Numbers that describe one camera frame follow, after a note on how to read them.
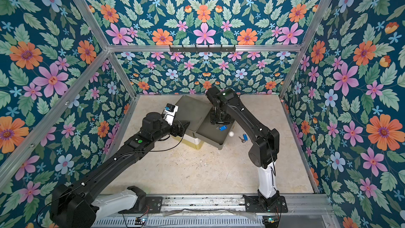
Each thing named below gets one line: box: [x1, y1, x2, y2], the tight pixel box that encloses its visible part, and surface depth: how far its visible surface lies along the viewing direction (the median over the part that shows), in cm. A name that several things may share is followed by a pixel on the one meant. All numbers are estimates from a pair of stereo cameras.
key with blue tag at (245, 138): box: [238, 133, 249, 144], surface depth 98 cm
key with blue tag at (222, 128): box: [215, 125, 228, 132], surface depth 86 cm
